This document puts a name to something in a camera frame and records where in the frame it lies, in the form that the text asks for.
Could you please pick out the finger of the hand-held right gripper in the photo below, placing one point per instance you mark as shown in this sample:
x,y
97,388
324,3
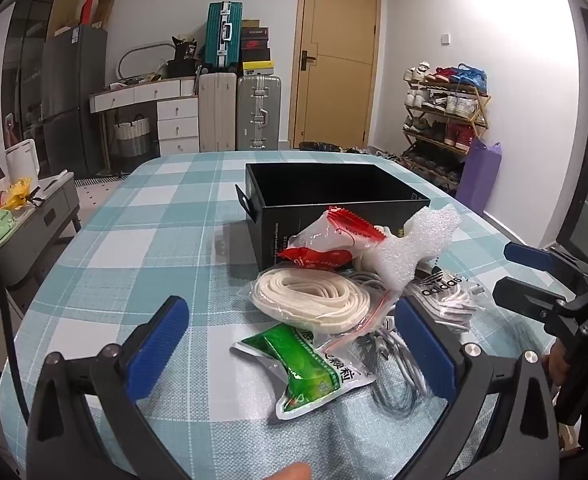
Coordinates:
x,y
526,255
523,295

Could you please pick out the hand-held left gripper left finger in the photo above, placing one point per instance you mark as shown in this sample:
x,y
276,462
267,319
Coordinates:
x,y
159,347

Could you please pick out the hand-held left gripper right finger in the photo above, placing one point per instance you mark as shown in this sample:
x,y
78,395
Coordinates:
x,y
423,347

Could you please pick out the white foam sheet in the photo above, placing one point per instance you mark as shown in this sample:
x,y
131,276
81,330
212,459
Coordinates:
x,y
418,240

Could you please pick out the green medicine packet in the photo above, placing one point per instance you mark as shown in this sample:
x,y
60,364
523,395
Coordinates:
x,y
304,365

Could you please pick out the clear bag with red print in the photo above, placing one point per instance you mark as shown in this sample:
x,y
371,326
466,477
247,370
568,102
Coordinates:
x,y
324,240

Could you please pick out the black cardboard box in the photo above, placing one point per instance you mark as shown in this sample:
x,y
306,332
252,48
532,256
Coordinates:
x,y
294,185

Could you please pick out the person's right hand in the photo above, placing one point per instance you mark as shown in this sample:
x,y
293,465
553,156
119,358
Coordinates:
x,y
554,366

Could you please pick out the person's left hand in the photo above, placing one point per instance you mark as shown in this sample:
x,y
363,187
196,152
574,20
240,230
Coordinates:
x,y
286,472

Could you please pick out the white bag with black logo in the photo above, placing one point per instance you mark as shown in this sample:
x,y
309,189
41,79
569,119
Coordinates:
x,y
443,290

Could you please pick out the purple bag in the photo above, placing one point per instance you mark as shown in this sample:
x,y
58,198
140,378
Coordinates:
x,y
478,177

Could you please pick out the teal checked tablecloth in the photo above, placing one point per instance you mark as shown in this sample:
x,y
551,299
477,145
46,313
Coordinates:
x,y
164,240

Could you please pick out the wooden shoe rack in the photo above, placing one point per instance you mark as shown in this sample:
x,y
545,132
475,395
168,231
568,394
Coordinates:
x,y
476,115

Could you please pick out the black framed glass door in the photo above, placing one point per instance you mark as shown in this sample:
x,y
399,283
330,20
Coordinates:
x,y
581,110

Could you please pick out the rows of shoes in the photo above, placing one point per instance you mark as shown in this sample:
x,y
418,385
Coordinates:
x,y
438,105

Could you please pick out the grey side cabinet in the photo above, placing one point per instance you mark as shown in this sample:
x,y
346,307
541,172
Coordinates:
x,y
34,225

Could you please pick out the striped floor mat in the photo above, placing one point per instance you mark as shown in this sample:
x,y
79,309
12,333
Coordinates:
x,y
96,182

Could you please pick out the blue plastic bag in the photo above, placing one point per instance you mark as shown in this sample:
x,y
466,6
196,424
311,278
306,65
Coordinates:
x,y
471,77

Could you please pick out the yellow plastic bag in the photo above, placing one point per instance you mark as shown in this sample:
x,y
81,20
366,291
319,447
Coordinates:
x,y
18,195

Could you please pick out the white and grey laundry basket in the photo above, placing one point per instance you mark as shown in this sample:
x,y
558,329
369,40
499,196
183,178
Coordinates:
x,y
131,137

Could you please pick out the black slippers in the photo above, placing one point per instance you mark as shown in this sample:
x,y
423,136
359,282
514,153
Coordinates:
x,y
319,146

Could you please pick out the white plastic container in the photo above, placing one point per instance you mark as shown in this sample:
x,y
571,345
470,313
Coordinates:
x,y
21,160

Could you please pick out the white desk with drawers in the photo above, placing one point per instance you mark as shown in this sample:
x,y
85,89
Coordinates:
x,y
174,115

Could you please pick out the beige suitcase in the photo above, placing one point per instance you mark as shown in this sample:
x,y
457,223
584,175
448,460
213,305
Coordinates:
x,y
217,110

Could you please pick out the tan wooden door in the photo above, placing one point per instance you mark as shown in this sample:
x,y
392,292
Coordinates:
x,y
336,85

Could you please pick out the silver suitcase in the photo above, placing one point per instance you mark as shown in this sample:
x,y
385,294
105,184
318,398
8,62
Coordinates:
x,y
259,110

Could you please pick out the grey refrigerator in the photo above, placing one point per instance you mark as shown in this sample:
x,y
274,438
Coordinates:
x,y
74,100

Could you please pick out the oval mirror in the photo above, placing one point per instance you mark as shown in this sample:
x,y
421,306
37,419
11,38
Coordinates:
x,y
139,57

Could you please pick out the black shopping bag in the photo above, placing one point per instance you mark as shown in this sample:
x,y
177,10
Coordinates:
x,y
184,52

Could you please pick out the dark glass cabinet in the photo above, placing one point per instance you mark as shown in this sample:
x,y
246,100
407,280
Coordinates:
x,y
21,70

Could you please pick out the stack of shoe boxes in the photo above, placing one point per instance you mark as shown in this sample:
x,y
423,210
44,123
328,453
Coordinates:
x,y
256,47

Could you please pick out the teal suitcase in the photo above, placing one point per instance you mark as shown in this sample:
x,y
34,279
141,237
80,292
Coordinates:
x,y
223,35

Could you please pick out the small cardboard box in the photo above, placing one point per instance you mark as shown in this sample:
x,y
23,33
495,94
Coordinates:
x,y
105,12

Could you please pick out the red paper bag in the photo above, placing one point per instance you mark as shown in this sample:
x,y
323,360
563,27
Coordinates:
x,y
87,12

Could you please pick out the tall cardboard box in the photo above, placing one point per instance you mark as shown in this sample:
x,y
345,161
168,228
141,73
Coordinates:
x,y
66,2

